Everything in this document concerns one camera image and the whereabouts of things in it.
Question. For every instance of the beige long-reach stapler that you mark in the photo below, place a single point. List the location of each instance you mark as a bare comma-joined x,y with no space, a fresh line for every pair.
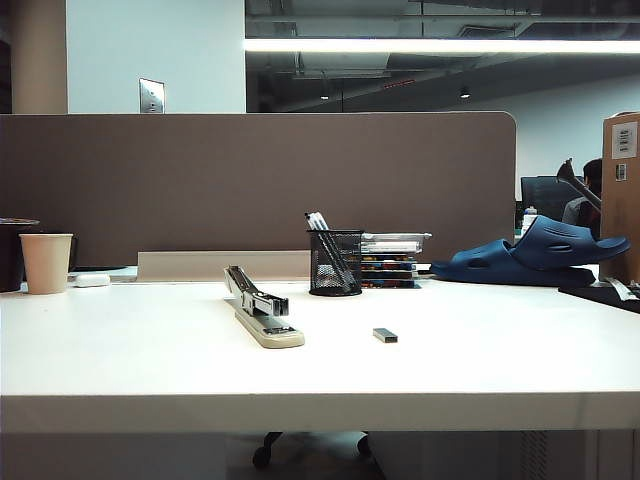
272,338

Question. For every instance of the white pen with black cap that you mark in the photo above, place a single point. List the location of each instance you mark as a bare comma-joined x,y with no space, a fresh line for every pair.
321,221

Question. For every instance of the pens in holder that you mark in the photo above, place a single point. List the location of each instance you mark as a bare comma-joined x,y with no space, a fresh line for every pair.
310,220

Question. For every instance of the black mesh pen holder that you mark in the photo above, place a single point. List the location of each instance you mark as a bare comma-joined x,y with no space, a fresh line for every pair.
345,250

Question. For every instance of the colourful flat game box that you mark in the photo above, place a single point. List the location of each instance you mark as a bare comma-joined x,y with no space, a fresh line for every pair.
390,258
390,283
390,270

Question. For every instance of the clear plastic case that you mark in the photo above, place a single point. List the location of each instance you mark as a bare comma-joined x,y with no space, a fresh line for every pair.
395,242

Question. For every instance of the brown desk divider panel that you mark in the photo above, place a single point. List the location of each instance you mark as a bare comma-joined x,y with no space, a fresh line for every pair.
250,180

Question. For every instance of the blue rubber slipper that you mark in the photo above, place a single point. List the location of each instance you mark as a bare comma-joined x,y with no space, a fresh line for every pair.
475,261
550,235

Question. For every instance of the small ceiling spot lamp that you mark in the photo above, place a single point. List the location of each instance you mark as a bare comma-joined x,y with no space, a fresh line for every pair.
465,93

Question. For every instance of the white plastic bottle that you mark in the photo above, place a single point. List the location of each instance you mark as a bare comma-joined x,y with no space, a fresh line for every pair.
530,220

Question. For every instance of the long ceiling light strip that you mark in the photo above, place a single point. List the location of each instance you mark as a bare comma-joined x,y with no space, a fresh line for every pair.
425,46

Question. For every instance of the black office monitor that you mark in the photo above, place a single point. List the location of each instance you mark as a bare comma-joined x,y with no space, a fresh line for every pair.
542,195

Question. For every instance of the person in grey shirt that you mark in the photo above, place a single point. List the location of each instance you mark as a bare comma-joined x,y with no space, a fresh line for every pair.
575,212

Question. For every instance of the beige paper cup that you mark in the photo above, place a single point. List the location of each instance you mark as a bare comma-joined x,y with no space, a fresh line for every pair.
46,262

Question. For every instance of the black desk mat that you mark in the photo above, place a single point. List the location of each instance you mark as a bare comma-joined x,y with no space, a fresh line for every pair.
600,295

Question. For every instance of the brown cardboard box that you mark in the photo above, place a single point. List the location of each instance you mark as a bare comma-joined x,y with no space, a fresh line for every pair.
620,215

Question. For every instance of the black round container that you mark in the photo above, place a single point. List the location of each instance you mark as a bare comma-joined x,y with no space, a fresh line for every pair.
10,255

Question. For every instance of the metal wall switch plate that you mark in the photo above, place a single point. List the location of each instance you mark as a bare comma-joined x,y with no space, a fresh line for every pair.
151,95

